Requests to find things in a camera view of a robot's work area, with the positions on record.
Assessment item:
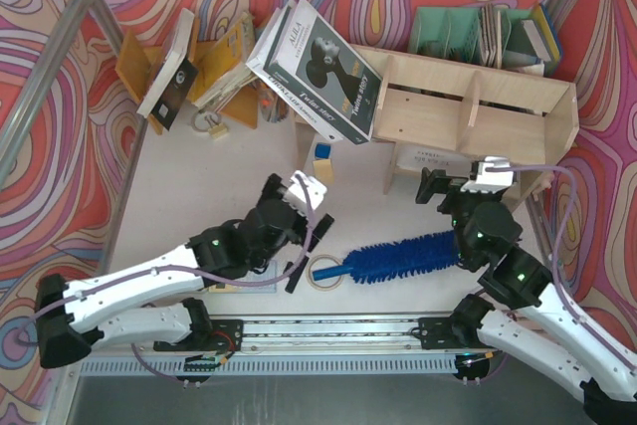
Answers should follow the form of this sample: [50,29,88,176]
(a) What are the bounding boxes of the blue microfiber duster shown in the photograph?
[312,231,462,285]

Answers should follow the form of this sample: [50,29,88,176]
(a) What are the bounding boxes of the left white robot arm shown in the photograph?
[35,171,333,369]

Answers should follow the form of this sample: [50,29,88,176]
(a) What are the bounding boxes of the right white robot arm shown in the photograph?
[416,159,636,424]

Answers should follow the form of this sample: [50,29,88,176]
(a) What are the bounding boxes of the light wooden bookshelf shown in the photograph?
[293,43,581,207]

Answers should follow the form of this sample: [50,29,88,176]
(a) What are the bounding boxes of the grey yellow calculator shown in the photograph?
[207,260,278,294]

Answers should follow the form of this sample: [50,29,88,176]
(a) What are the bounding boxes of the yellow sticky note pad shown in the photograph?
[313,158,334,185]

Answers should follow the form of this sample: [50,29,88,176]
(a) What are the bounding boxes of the small blue block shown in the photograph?
[315,142,331,159]

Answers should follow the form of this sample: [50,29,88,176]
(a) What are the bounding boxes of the black detached gripper finger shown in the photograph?
[285,256,309,294]

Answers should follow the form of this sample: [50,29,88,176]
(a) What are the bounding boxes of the pencil cup with pens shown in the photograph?
[258,85,289,123]

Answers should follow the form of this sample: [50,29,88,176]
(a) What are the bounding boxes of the gold binder clip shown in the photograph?
[206,116,229,139]

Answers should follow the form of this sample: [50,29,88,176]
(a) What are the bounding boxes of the yellow books stack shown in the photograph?
[190,12,255,111]

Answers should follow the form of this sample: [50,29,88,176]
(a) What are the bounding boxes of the black white Twins story book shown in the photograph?
[247,0,382,144]

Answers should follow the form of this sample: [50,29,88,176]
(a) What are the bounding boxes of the white black paperback book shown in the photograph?
[137,8,198,130]

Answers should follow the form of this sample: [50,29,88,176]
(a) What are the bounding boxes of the teal file organizer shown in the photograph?
[408,3,556,77]

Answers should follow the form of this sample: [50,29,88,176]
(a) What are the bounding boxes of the blue yellow book in organizer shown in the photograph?
[528,3,563,72]

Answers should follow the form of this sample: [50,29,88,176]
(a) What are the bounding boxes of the orange wooden book rack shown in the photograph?
[115,16,258,134]

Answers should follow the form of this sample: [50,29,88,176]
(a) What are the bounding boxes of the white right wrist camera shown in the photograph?
[460,156,514,193]

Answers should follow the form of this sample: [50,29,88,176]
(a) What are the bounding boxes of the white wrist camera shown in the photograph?
[283,170,327,216]
[460,156,514,193]

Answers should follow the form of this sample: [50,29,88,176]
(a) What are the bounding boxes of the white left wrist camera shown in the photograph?
[283,170,327,216]

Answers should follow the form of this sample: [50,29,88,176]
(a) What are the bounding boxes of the wooden tape ring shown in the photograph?
[306,254,345,292]

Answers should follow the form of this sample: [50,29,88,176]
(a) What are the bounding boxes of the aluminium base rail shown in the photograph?
[62,313,606,376]

